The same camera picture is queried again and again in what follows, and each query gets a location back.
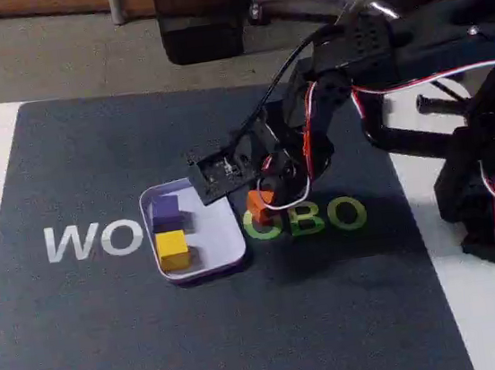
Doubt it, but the black table clamp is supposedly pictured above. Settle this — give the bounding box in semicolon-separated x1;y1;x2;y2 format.
357;84;479;165

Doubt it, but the dark brown furniture block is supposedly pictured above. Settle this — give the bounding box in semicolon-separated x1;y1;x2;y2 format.
151;0;247;68

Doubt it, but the orange wooden block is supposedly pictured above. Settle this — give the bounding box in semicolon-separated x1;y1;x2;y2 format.
244;187;281;230

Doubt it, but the purple wooden block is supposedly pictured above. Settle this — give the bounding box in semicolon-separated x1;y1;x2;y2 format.
148;190;187;233

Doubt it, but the black printed desk mat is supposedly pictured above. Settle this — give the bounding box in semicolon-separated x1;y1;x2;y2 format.
0;52;477;370

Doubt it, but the chrome office chair base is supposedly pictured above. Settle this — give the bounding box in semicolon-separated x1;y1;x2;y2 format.
247;0;401;38

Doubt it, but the black camera box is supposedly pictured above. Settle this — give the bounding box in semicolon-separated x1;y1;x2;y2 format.
183;138;262;209

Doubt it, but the white metal tray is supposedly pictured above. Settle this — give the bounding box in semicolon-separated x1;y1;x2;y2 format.
136;170;256;291

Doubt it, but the black camera cable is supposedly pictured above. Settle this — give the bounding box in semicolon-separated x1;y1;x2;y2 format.
214;18;363;146

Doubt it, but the grey metal leg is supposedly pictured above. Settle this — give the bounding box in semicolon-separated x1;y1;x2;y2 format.
109;0;130;27

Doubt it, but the yellow wooden block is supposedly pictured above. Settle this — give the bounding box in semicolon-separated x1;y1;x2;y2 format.
153;228;193;272

